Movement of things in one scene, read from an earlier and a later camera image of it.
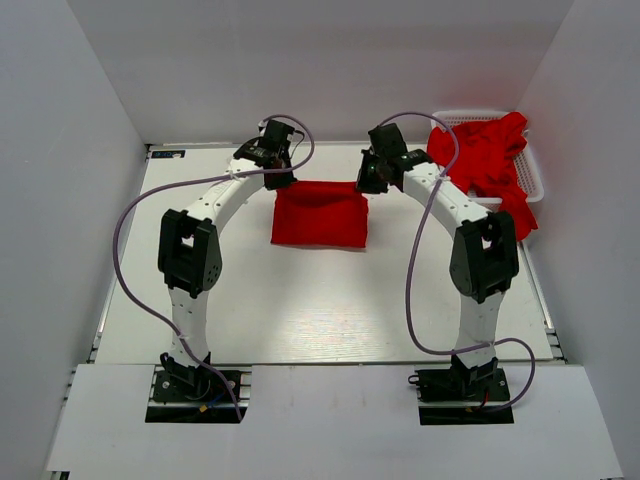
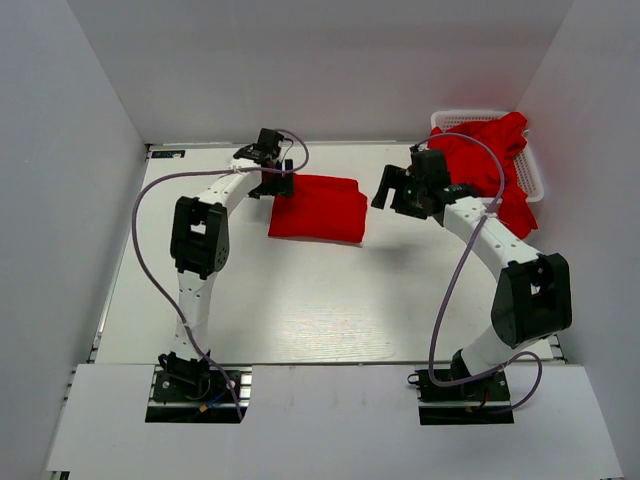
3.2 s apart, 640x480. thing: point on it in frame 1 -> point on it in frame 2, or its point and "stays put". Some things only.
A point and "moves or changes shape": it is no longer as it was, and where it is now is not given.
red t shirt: (321, 213) moves or changes shape
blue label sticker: (168, 154) stays put
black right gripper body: (371, 177) -> (408, 197)
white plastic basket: (526, 170) stays put
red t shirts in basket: (484, 164) stays put
